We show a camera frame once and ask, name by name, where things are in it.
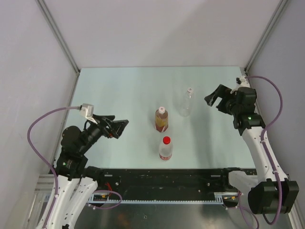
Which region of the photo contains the clear red-label water bottle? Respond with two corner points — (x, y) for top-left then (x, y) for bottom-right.
(159, 140), (173, 161)

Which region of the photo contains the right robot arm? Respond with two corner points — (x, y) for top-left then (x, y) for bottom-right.
(205, 84), (299, 214)

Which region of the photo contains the white tea bottle cap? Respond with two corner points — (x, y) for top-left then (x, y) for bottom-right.
(158, 106), (165, 114)

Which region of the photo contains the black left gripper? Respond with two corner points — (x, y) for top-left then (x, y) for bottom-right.
(79, 113), (128, 154)

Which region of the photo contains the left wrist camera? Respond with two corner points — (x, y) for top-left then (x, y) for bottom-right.
(80, 104), (97, 124)

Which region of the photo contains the small white bottle cap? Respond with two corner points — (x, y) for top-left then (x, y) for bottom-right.
(187, 87), (193, 93)

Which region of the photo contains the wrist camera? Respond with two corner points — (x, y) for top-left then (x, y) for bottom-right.
(231, 76), (250, 94)
(80, 104), (97, 124)

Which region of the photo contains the grey slotted cable duct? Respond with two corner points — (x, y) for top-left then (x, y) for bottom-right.
(87, 192), (238, 205)

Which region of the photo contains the left aluminium corner post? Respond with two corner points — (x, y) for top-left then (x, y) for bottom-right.
(35, 0), (81, 73)

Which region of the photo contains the red bottle cap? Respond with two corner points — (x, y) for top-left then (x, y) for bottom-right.
(163, 136), (171, 145)

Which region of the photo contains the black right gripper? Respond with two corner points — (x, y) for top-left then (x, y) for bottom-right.
(204, 84), (241, 115)

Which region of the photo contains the amber tea bottle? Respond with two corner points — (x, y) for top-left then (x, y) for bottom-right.
(154, 109), (169, 133)

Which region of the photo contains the aluminium corner post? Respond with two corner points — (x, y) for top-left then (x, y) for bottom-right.
(35, 0), (81, 73)
(244, 0), (291, 75)

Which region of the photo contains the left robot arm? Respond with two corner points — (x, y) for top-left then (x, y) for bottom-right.
(37, 115), (129, 229)

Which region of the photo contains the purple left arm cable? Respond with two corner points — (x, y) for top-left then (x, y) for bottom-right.
(27, 105), (122, 228)

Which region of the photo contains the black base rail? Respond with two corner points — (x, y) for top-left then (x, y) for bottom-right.
(98, 167), (237, 200)

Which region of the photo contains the right aluminium corner post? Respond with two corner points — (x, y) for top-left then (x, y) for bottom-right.
(244, 0), (291, 75)

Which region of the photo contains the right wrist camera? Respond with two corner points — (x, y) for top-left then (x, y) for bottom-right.
(231, 76), (250, 94)

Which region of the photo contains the clear plastic bottle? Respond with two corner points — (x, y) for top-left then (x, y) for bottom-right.
(179, 89), (194, 117)

